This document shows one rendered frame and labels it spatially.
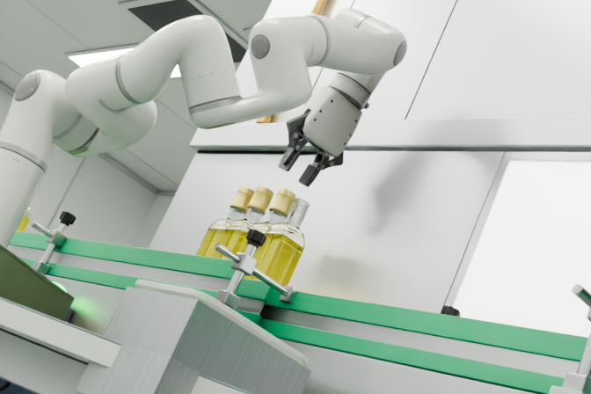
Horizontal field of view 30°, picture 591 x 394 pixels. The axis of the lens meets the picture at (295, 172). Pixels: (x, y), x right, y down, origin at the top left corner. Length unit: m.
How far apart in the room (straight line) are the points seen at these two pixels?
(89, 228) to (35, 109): 6.58
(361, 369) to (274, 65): 0.49
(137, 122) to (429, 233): 0.52
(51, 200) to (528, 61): 6.48
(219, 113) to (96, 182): 6.73
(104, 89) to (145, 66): 0.09
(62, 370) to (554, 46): 1.00
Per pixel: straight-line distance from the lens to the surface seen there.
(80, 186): 8.32
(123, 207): 8.51
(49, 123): 1.81
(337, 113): 1.96
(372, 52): 1.84
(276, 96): 1.68
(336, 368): 1.57
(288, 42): 1.70
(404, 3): 2.33
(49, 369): 1.57
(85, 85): 1.75
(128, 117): 1.78
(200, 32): 1.67
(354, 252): 1.94
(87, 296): 1.97
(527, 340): 1.41
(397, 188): 1.95
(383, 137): 2.07
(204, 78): 1.67
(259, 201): 1.97
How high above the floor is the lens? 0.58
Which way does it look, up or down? 18 degrees up
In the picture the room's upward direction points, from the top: 25 degrees clockwise
